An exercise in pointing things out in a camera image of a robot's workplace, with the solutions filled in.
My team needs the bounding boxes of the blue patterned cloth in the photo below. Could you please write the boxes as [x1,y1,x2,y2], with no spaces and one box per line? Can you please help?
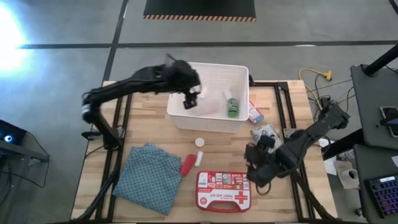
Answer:
[112,143,184,216]

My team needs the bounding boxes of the black stand beam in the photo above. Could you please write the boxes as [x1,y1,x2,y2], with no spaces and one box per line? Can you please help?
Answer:
[322,129,364,160]

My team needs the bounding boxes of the white paper sheet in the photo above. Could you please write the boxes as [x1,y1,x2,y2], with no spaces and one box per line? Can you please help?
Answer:
[318,138,338,177]

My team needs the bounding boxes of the green capped bottle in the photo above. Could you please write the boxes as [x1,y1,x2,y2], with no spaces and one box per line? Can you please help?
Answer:
[226,98,240,119]

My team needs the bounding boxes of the grey patterned soft pouch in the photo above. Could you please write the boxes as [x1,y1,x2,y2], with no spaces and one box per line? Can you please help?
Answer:
[251,123,284,153]

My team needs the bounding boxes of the grey side table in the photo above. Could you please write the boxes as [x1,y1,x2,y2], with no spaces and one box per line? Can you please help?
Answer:
[0,139,50,163]

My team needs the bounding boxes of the black floor cables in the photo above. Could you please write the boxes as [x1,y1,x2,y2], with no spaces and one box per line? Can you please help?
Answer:
[306,73,357,125]

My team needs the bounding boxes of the red first aid kit case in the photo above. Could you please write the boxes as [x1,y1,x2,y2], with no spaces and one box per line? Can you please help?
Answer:
[195,170,252,213]

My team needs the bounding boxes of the grey tape roll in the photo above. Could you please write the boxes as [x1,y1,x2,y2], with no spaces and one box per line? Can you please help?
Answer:
[341,167,360,187]

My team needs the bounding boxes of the black hazard-striped floor mat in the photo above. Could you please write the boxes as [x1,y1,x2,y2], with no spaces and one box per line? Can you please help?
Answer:
[143,0,257,22]

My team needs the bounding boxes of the black keyboard with coloured keys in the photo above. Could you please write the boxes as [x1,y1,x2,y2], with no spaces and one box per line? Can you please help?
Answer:
[365,175,398,218]

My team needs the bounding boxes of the black stand pole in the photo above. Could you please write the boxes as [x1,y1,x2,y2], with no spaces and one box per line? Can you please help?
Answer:
[363,45,398,77]

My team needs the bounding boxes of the black smartphone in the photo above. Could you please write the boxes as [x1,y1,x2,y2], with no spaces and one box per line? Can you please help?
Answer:
[379,106,398,138]

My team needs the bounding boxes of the red tube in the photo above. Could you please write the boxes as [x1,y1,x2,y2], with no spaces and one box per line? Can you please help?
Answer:
[179,153,198,177]

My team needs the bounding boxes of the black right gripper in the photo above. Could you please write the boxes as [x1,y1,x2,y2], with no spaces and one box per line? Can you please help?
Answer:
[245,134,299,187]

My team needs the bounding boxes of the red blue bandage box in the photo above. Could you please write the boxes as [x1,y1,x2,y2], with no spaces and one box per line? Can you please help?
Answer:
[248,100,265,124]

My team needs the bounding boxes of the white plastic basket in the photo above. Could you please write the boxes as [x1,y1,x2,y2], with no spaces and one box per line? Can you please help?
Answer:
[167,62,250,134]

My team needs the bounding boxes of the brown cardboard piece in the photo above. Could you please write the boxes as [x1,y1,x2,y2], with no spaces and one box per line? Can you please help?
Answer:
[334,160,361,190]

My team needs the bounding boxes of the black box with blue light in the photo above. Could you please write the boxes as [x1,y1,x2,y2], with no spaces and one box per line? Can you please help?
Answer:
[0,119,27,146]

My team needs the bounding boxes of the yellow extension cable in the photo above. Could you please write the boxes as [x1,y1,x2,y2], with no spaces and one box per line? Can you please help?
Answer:
[298,68,333,106]

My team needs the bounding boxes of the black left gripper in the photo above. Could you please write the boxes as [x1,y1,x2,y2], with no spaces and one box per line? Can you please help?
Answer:
[164,60,201,110]

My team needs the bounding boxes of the dark grey desk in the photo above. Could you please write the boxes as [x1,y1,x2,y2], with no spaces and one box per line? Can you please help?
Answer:
[350,63,398,150]
[353,144,398,224]

